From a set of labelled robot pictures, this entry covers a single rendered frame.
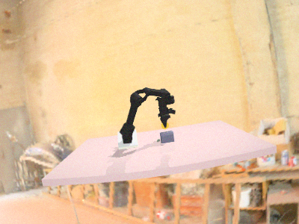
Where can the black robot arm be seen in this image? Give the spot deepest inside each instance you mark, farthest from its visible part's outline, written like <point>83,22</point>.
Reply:
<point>136,100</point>

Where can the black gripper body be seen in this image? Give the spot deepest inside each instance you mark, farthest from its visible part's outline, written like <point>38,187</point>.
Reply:
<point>163,112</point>

